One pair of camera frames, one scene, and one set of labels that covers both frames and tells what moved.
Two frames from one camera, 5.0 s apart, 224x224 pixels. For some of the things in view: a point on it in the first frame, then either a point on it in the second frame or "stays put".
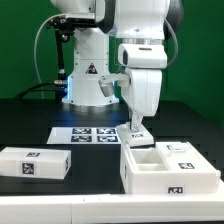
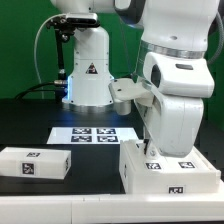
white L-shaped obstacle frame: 112,208 stays put
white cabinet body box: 166,167 stays put
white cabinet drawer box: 32,162 stays put
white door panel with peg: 135,138 -> 134,160
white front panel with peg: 183,156 stays put
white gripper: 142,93 -> 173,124
